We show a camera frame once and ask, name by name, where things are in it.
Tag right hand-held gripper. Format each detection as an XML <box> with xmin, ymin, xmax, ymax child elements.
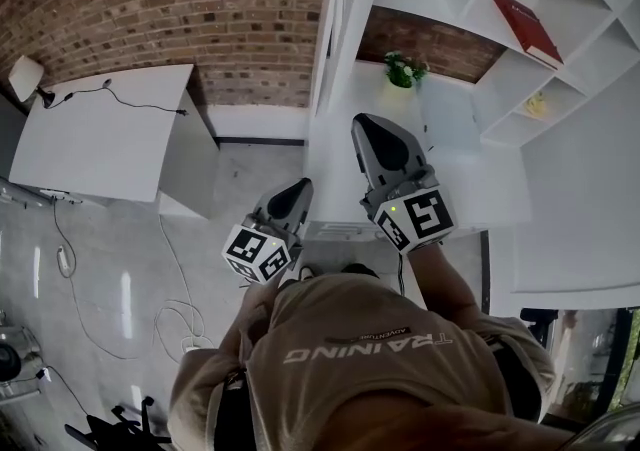
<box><xmin>351</xmin><ymin>113</ymin><xmax>459</xmax><ymax>255</ymax></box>

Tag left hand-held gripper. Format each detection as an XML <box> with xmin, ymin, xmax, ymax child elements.
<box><xmin>221</xmin><ymin>178</ymin><xmax>314</xmax><ymax>285</ymax></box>

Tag person's left forearm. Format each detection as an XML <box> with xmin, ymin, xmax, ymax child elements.
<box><xmin>232</xmin><ymin>278</ymin><xmax>284</xmax><ymax>340</ymax></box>

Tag person's right forearm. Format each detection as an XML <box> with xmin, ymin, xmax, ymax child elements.
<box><xmin>407</xmin><ymin>238</ymin><xmax>479</xmax><ymax>325</ymax></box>

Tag white shelving unit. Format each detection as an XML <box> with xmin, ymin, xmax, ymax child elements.
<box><xmin>309</xmin><ymin>0</ymin><xmax>640</xmax><ymax>148</ymax></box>

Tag green potted plant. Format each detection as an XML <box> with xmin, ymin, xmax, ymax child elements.
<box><xmin>383</xmin><ymin>51</ymin><xmax>430</xmax><ymax>89</ymax></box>

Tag person's legs dark trousers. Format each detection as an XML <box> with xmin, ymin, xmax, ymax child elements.
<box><xmin>341</xmin><ymin>262</ymin><xmax>382</xmax><ymax>281</ymax></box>

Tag yellow crumpled cloth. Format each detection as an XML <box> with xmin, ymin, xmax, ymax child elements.
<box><xmin>524</xmin><ymin>91</ymin><xmax>549</xmax><ymax>116</ymax></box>

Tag person's torso beige shirt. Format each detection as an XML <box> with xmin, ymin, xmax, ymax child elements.
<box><xmin>167</xmin><ymin>271</ymin><xmax>559</xmax><ymax>451</ymax></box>

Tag red hardcover book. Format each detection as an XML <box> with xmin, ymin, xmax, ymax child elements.
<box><xmin>492</xmin><ymin>0</ymin><xmax>565</xmax><ymax>71</ymax></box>

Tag black office chair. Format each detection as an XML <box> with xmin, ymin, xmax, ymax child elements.
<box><xmin>64</xmin><ymin>396</ymin><xmax>174</xmax><ymax>451</ymax></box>

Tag person's head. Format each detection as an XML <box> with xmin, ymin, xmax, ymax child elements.
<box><xmin>339</xmin><ymin>388</ymin><xmax>576</xmax><ymax>451</ymax></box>

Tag white table lamp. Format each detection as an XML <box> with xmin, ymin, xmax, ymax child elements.
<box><xmin>8</xmin><ymin>55</ymin><xmax>57</xmax><ymax>110</ymax></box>

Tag black floor fan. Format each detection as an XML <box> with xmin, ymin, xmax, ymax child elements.
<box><xmin>0</xmin><ymin>341</ymin><xmax>24</xmax><ymax>383</ymax></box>

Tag white floor cable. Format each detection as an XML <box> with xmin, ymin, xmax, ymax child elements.
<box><xmin>152</xmin><ymin>212</ymin><xmax>207</xmax><ymax>355</ymax></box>
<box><xmin>52</xmin><ymin>198</ymin><xmax>146</xmax><ymax>360</ymax></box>

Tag black lamp cord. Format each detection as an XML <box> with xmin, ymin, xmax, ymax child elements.
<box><xmin>47</xmin><ymin>79</ymin><xmax>190</xmax><ymax>118</ymax></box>

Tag black shoulder strap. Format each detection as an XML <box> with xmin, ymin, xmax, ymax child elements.
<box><xmin>214</xmin><ymin>368</ymin><xmax>251</xmax><ymax>451</ymax></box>

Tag head-worn camera rig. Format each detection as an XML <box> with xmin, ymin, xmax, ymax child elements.
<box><xmin>552</xmin><ymin>401</ymin><xmax>640</xmax><ymax>451</ymax></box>

